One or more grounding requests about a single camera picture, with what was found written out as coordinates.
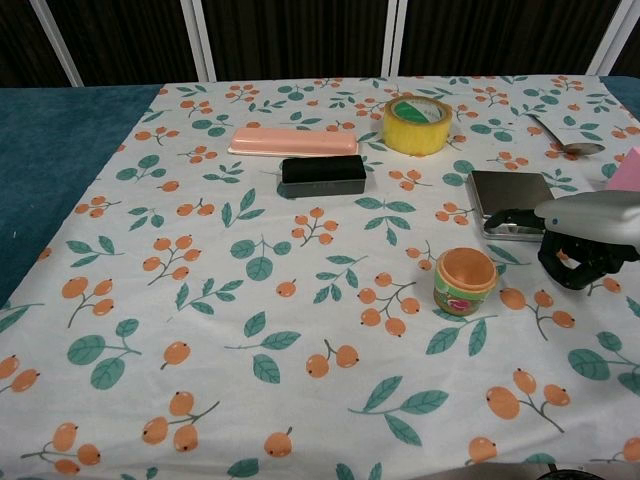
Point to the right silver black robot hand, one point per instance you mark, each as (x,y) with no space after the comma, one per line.
(590,217)

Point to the orange cup with green label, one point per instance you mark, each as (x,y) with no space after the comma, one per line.
(465,285)

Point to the silver digital kitchen scale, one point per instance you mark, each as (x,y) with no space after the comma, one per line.
(510,192)

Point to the pink block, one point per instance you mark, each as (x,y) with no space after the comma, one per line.
(627,170)

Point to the metal spoon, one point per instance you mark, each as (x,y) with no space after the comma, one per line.
(585,148)

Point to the yellow packing tape roll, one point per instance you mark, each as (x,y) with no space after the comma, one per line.
(417,131)

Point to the grey robot body part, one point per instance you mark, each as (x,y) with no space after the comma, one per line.
(550,472)

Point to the black rectangular box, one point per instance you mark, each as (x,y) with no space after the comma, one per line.
(322,175)

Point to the pink rectangular box lid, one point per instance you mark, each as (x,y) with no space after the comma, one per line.
(292,141)

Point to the fruit print white tablecloth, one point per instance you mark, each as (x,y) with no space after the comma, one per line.
(300,325)

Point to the white screen frame post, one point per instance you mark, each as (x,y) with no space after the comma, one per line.
(60,45)
(200,40)
(612,37)
(392,37)

